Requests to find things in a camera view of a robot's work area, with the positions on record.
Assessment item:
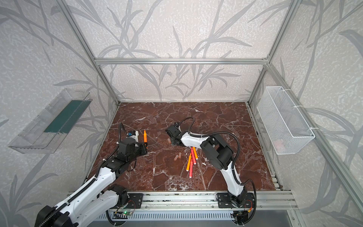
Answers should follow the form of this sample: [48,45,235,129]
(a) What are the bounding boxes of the orange highlighter pen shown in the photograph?
[192,147,198,160]
[143,130,147,143]

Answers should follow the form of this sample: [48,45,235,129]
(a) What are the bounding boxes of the yellow-orange highlighter pen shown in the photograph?
[186,153,192,172]

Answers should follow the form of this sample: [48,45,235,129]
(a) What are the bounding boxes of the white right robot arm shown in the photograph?
[165,123,247,207]

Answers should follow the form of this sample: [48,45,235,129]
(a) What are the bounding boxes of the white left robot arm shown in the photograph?
[35,137,147,227]

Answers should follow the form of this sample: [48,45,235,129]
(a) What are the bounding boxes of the pink highlighter pen upper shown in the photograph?
[191,147,196,165]

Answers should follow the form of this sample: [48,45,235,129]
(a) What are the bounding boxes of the pink highlighter pen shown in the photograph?
[191,147,196,165]
[189,162,193,178]

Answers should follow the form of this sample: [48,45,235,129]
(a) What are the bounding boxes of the pink highlighter pen lower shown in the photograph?
[189,162,193,178]

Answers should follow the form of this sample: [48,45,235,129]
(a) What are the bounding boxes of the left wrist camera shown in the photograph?
[126,130,139,142]

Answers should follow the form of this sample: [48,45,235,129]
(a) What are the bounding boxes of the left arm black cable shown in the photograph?
[36,122,128,227]

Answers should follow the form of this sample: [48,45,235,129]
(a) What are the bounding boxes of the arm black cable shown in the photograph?
[36,122,128,227]
[177,117,257,225]

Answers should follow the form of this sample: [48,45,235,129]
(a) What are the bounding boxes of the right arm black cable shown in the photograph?
[177,117,257,225]

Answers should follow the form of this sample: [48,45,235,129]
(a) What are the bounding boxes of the clear plastic wall tray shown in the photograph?
[9,89,93,154]

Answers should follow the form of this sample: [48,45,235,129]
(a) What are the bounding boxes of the white wire mesh basket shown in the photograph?
[257,86,315,155]

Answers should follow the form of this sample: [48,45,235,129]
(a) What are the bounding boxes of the aluminium cage frame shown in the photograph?
[56,1,363,212]

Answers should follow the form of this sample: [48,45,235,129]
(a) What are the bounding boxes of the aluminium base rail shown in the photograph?
[50,191,298,227]

